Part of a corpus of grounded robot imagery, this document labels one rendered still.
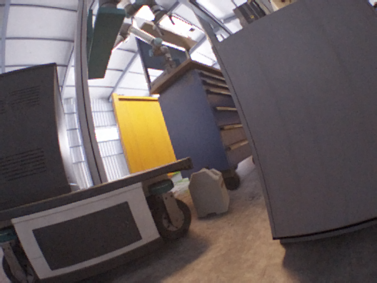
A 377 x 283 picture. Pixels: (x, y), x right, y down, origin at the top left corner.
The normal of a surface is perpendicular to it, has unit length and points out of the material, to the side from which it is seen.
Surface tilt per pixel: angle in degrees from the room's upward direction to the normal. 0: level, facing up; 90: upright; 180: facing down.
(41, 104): 90
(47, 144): 90
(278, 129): 90
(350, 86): 90
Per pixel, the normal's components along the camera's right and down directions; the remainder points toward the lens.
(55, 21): 0.44, 0.88
